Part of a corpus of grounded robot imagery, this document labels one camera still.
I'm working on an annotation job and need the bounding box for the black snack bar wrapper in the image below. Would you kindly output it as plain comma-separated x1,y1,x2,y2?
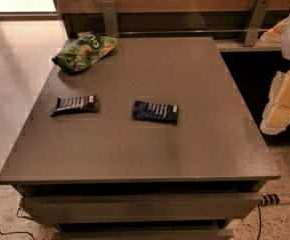
50,95,99,117

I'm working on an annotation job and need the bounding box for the lower grey drawer front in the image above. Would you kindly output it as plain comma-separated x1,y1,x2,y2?
51,230,233,240

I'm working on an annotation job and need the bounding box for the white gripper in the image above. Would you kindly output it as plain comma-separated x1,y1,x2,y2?
260,14,290,135

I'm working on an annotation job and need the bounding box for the horizontal metal rail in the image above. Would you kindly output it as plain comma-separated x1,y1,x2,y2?
117,28,269,37

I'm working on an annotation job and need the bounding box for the upper grey drawer front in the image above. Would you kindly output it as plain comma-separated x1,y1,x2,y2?
21,193,261,224

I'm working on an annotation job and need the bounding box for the metal wall bracket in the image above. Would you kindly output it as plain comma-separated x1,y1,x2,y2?
242,0,272,47
101,0,119,37

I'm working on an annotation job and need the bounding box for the left metal wall bracket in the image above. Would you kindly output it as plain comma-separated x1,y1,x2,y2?
101,0,119,37

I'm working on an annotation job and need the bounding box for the dark blue snack packet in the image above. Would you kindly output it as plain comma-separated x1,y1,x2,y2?
132,101,178,125

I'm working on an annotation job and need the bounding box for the grey drawer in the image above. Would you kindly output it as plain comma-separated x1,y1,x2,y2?
51,230,233,240
21,193,261,224

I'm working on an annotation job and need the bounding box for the white power strip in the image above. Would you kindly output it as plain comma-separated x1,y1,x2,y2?
260,194,290,206

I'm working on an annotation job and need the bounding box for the grey drawer cabinet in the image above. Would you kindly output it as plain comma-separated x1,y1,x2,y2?
0,38,280,233

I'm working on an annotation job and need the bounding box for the black cable right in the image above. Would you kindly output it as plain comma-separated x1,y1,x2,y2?
256,204,263,240

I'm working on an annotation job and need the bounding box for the green rice chip bag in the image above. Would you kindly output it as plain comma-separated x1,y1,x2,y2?
52,31,118,73

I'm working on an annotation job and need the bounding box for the black floor cable left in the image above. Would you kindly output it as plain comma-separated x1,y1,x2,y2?
0,214,37,240

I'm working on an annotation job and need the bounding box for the right metal wall bracket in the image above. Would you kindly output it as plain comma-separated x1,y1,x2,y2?
242,0,272,47

